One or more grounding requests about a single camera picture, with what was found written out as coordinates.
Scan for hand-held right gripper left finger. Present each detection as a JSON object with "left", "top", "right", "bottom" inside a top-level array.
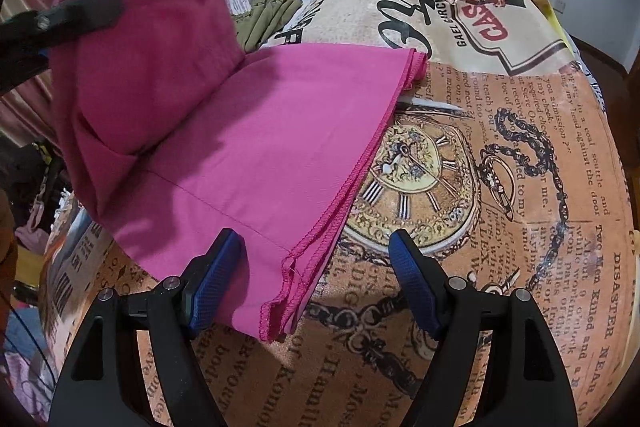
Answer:
[{"left": 47, "top": 227, "right": 244, "bottom": 427}]

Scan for olive green garment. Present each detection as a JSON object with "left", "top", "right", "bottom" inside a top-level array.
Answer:
[{"left": 232, "top": 0, "right": 304, "bottom": 52}]

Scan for light pink cloth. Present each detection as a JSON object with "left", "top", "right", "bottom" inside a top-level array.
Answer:
[{"left": 14, "top": 201, "right": 62, "bottom": 254}]

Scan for pink pants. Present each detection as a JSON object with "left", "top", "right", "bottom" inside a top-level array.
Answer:
[{"left": 50, "top": 0, "right": 429, "bottom": 344}]

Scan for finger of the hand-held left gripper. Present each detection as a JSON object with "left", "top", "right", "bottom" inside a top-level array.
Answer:
[
  {"left": 0, "top": 47, "right": 53, "bottom": 96},
  {"left": 0, "top": 0, "right": 125, "bottom": 55}
]

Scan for printed blanket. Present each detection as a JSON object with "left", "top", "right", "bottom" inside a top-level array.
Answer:
[{"left": 40, "top": 0, "right": 632, "bottom": 427}]

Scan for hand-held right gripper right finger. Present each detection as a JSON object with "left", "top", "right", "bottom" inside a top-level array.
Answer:
[{"left": 387, "top": 228, "right": 581, "bottom": 427}]

